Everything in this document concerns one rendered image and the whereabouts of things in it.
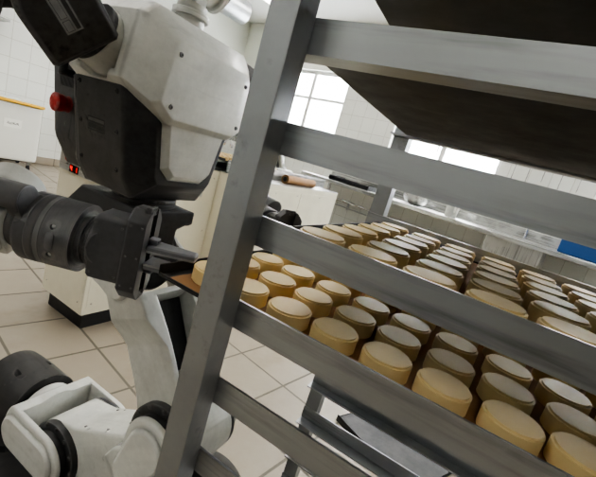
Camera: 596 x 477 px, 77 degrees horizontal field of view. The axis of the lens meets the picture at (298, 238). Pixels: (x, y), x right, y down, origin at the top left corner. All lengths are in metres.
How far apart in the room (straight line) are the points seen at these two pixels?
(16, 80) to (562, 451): 5.89
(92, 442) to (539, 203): 0.90
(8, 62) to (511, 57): 5.77
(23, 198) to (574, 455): 0.58
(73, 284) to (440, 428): 1.83
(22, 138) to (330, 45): 5.05
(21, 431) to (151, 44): 0.84
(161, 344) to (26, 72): 5.40
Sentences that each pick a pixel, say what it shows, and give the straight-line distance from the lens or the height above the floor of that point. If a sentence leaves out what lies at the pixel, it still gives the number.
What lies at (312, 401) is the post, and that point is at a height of 0.54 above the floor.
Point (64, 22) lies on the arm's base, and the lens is 0.62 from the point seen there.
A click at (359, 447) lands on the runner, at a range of 0.90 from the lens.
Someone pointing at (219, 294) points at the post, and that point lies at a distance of 0.37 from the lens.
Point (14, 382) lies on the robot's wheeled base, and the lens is 1.19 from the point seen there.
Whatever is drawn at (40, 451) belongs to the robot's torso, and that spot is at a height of 0.32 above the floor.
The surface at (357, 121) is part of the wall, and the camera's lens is 5.61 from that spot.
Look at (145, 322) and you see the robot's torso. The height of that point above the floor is 0.70.
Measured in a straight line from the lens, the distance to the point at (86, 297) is 1.98.
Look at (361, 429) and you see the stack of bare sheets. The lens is 1.83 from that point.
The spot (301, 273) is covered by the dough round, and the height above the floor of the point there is 0.88.
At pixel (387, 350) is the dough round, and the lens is 0.40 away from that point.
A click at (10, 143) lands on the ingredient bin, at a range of 5.31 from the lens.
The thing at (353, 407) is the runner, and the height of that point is 0.59.
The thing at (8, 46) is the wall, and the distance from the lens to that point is 5.91.
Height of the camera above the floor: 1.04
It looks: 12 degrees down
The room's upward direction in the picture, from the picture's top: 16 degrees clockwise
